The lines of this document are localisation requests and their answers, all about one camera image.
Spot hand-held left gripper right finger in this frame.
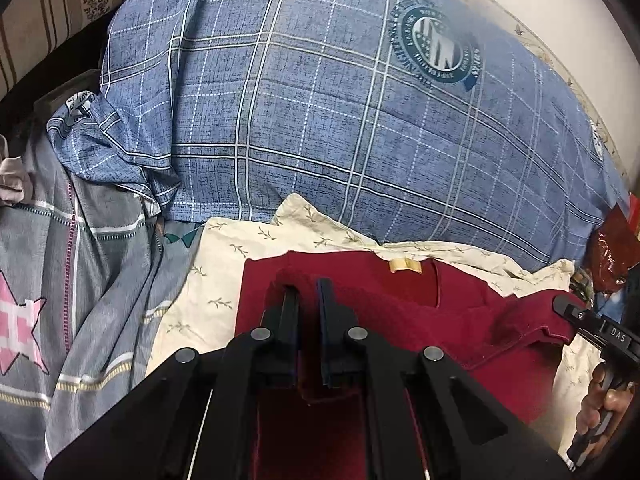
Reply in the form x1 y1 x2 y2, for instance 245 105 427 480
315 279 573 480

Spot cream leaf-print bed sheet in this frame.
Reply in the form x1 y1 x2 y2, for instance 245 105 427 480
145 0 640 456

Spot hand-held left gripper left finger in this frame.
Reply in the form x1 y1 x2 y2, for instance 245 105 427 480
44 284 301 480

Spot pinkish grey garment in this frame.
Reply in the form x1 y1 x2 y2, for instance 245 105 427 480
0 132 33 206

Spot striped floral cushion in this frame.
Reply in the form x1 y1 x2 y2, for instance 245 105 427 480
0 0 166 101

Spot blue plaid pillow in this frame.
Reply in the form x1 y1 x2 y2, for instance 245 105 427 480
47 0 626 273

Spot red plastic bag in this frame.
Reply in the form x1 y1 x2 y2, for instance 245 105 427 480
585 204 640 295

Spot grey star-print blanket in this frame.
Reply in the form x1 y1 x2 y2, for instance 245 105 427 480
0 120 211 480

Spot person's right hand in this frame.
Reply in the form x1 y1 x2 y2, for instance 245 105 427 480
575 367 638 436

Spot red shirt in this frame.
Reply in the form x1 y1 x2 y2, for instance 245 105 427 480
235 252 576 480

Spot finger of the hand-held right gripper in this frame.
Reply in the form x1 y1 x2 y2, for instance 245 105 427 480
552 295 607 333

